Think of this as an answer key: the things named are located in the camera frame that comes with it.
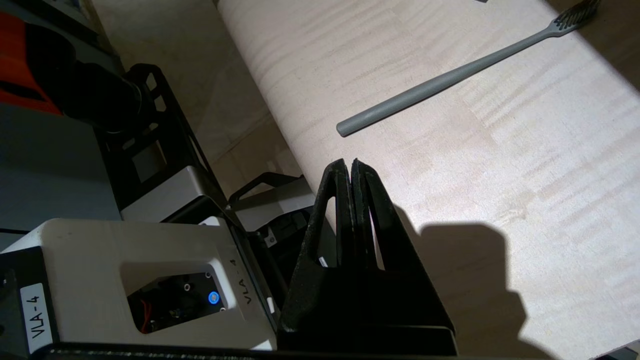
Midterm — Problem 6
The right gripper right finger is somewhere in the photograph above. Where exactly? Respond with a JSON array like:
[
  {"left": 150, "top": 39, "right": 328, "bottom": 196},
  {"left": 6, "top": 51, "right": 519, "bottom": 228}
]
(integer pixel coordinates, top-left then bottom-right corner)
[{"left": 351, "top": 159, "right": 456, "bottom": 346}]

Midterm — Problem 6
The grey toothbrush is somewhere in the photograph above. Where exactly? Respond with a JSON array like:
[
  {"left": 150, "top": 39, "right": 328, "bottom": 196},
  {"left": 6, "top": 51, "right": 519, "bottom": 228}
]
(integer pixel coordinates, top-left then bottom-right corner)
[{"left": 336, "top": 0, "right": 601, "bottom": 138}]

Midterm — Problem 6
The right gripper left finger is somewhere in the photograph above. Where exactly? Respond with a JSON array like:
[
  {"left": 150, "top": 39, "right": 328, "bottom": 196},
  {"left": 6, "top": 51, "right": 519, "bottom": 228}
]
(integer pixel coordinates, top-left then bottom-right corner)
[{"left": 278, "top": 159, "right": 358, "bottom": 346}]

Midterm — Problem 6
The robot base chassis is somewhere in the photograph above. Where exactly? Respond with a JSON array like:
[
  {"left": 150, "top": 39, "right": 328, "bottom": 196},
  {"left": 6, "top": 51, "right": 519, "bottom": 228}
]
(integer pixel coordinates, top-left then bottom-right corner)
[{"left": 0, "top": 0, "right": 321, "bottom": 356}]

